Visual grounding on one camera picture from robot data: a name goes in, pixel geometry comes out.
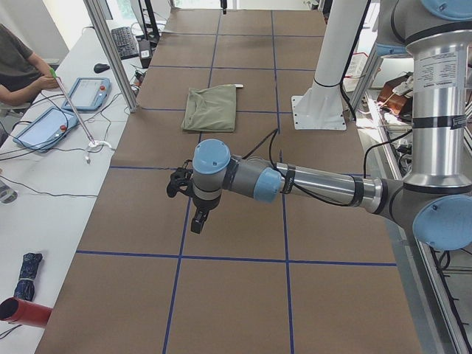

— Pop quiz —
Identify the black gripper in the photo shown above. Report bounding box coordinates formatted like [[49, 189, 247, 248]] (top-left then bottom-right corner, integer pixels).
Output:
[[191, 197, 221, 233]]

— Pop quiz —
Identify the olive green long-sleeve shirt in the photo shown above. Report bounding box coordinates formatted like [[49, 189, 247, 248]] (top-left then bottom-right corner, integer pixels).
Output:
[[181, 84, 237, 133]]

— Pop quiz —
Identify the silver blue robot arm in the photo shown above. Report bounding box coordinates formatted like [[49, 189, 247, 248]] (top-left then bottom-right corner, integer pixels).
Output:
[[189, 1, 471, 250]]

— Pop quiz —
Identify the pink grabber stick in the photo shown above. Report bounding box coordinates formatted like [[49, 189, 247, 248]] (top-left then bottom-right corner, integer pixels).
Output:
[[49, 68, 114, 164]]

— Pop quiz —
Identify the far blue teach pendant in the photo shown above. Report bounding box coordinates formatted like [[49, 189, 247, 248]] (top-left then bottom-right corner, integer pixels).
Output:
[[69, 77, 111, 113]]

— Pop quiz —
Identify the blue teach pendant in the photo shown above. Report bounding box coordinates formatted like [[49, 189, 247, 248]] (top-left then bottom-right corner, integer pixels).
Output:
[[69, 77, 111, 113], [13, 107, 78, 153]]

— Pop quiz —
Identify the near blue teach pendant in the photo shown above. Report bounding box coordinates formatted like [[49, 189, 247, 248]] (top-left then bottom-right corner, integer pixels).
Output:
[[13, 107, 78, 153]]

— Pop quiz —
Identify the black computer mouse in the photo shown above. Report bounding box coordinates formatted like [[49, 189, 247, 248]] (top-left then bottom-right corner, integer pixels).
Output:
[[93, 63, 110, 74]]

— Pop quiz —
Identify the dark folded umbrella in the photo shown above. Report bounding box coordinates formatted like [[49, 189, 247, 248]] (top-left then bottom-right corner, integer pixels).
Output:
[[14, 252, 43, 302]]

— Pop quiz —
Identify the black keyboard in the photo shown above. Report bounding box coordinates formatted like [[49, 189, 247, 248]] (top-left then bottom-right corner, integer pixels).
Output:
[[111, 27, 139, 60]]

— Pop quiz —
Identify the red cylinder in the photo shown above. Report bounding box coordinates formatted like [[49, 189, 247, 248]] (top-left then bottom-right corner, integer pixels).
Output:
[[1, 297, 52, 328]]

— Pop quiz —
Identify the seated person grey shirt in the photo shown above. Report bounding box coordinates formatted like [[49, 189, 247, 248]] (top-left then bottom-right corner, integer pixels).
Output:
[[1, 24, 58, 107]]

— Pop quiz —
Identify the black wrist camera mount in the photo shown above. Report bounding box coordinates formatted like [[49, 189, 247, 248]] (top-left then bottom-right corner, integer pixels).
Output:
[[166, 167, 193, 198]]

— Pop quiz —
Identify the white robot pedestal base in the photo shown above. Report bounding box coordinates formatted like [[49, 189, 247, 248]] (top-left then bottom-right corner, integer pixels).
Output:
[[291, 0, 370, 131]]

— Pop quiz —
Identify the aluminium frame post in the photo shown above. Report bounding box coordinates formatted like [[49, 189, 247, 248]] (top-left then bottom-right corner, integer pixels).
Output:
[[83, 0, 137, 113]]

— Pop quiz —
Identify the aluminium frame rack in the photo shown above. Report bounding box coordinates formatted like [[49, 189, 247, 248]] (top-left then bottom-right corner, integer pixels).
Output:
[[350, 49, 471, 353]]

